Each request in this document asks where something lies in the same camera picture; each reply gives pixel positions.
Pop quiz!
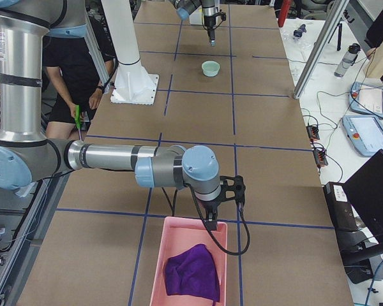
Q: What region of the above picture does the pink plastic bin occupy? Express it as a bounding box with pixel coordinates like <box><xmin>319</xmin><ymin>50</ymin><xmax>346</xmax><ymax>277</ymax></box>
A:
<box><xmin>150</xmin><ymin>217</ymin><xmax>227</xmax><ymax>305</ymax></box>

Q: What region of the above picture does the purple cloth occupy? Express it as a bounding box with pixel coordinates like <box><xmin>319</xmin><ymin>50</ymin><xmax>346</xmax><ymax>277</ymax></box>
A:
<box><xmin>164</xmin><ymin>244</ymin><xmax>220</xmax><ymax>303</ymax></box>

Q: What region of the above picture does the red cylinder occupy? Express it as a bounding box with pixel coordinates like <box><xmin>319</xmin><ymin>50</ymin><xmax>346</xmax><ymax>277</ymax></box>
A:
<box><xmin>278</xmin><ymin>0</ymin><xmax>292</xmax><ymax>28</ymax></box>

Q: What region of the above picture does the seated person in black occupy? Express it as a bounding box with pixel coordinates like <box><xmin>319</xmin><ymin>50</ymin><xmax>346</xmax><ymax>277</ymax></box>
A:
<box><xmin>41</xmin><ymin>31</ymin><xmax>116</xmax><ymax>141</ymax></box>

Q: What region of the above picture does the black monitor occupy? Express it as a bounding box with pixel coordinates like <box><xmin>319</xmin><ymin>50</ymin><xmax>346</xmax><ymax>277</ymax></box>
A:
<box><xmin>343</xmin><ymin>149</ymin><xmax>383</xmax><ymax>242</ymax></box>

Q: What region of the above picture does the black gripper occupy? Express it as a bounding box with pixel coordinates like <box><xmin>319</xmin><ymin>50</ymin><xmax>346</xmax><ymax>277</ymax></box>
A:
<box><xmin>197</xmin><ymin>194</ymin><xmax>229</xmax><ymax>231</ymax></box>
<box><xmin>202</xmin><ymin>8</ymin><xmax>227</xmax><ymax>47</ymax></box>

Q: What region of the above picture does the light green bowl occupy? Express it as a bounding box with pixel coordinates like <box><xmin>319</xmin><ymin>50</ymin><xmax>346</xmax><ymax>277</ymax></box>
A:
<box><xmin>201</xmin><ymin>61</ymin><xmax>220</xmax><ymax>77</ymax></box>

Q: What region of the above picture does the black box device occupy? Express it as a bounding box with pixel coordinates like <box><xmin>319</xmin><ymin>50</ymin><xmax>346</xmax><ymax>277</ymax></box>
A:
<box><xmin>323</xmin><ymin>182</ymin><xmax>366</xmax><ymax>232</ymax></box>

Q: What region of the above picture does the black camera cable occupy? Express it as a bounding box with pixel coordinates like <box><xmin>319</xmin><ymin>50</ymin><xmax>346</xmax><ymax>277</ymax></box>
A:
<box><xmin>161</xmin><ymin>183</ymin><xmax>252</xmax><ymax>256</ymax></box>

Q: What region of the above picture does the aluminium frame post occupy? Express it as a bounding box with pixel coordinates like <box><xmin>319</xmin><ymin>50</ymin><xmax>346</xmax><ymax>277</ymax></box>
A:
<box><xmin>293</xmin><ymin>0</ymin><xmax>349</xmax><ymax>99</ymax></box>

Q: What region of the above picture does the near teach pendant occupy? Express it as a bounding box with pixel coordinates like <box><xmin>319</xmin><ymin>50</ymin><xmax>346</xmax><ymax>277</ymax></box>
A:
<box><xmin>342</xmin><ymin>115</ymin><xmax>383</xmax><ymax>157</ymax></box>

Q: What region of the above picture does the clear plastic bin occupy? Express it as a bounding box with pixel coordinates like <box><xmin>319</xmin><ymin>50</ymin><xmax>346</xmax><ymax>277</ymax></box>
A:
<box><xmin>189</xmin><ymin>8</ymin><xmax>204</xmax><ymax>26</ymax></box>

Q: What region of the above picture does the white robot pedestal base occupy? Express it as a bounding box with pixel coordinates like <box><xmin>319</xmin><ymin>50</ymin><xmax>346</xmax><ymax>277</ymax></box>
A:
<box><xmin>101</xmin><ymin>0</ymin><xmax>159</xmax><ymax>105</ymax></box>

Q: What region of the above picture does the green handled tool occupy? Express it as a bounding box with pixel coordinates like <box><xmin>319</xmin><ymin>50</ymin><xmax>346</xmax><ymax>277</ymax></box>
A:
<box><xmin>74</xmin><ymin>105</ymin><xmax>83</xmax><ymax>140</ymax></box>

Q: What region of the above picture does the clear water bottle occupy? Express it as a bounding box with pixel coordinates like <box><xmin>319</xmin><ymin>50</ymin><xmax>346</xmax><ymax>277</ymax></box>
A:
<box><xmin>334</xmin><ymin>43</ymin><xmax>361</xmax><ymax>78</ymax></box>

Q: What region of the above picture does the teach pendant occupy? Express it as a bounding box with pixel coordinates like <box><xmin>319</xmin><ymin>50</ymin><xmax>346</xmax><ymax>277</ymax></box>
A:
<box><xmin>349</xmin><ymin>82</ymin><xmax>383</xmax><ymax>119</ymax></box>
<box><xmin>342</xmin><ymin>115</ymin><xmax>383</xmax><ymax>157</ymax></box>

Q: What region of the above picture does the far teach pendant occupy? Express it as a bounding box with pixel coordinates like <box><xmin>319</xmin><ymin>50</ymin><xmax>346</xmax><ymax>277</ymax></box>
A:
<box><xmin>349</xmin><ymin>82</ymin><xmax>383</xmax><ymax>119</ymax></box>

